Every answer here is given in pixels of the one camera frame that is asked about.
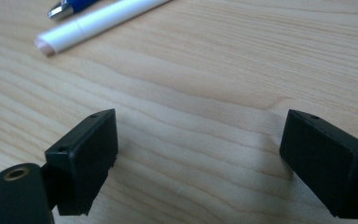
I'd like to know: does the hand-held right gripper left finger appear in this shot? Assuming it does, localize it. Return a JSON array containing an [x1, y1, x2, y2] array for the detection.
[[44, 108, 119, 217]]

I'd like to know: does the blue and silver pen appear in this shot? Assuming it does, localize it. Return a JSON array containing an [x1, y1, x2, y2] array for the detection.
[[47, 0, 101, 21]]

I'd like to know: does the white marker pen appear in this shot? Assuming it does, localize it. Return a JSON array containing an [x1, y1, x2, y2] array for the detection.
[[34, 0, 171, 57]]

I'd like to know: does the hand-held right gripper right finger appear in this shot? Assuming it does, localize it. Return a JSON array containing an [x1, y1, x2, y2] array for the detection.
[[279, 108, 358, 220]]

